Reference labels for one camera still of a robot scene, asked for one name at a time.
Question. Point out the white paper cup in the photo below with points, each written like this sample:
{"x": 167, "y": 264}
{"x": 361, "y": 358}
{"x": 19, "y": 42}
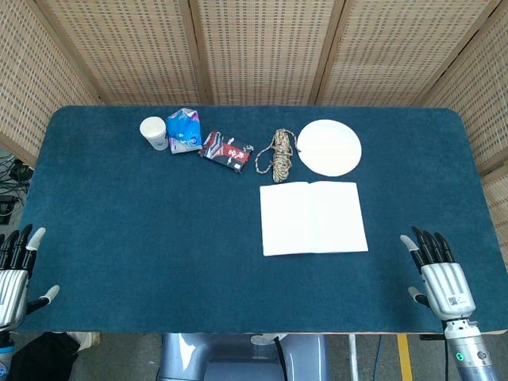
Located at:
{"x": 154, "y": 133}

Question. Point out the blue table mat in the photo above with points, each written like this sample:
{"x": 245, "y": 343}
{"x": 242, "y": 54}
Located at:
{"x": 158, "y": 238}

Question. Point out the white sneaker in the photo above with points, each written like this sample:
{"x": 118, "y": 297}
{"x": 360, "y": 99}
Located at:
{"x": 85, "y": 341}

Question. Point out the grey robot torso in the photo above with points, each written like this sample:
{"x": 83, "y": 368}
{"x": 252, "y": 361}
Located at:
{"x": 242, "y": 357}

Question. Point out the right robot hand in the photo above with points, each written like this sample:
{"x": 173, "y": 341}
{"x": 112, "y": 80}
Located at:
{"x": 446, "y": 283}

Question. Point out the blue tissue pack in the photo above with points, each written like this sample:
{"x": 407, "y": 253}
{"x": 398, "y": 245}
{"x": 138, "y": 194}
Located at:
{"x": 182, "y": 133}

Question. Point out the white paper plate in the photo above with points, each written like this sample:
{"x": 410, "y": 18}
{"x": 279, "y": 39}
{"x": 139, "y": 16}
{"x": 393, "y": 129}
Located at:
{"x": 329, "y": 147}

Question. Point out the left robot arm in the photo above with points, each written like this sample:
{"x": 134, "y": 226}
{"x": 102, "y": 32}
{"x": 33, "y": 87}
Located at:
{"x": 5, "y": 353}

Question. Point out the woven bamboo screen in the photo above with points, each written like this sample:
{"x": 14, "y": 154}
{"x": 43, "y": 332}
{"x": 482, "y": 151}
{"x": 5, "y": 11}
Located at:
{"x": 254, "y": 47}

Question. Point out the white notebook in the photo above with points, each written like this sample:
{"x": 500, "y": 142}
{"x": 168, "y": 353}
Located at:
{"x": 313, "y": 218}

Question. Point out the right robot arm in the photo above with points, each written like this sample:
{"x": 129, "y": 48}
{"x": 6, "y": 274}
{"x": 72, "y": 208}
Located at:
{"x": 470, "y": 351}

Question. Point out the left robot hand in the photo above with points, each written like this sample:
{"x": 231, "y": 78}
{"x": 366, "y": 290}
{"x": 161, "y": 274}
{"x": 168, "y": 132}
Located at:
{"x": 12, "y": 283}

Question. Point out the black red snack packet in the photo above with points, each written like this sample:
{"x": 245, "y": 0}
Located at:
{"x": 227, "y": 151}

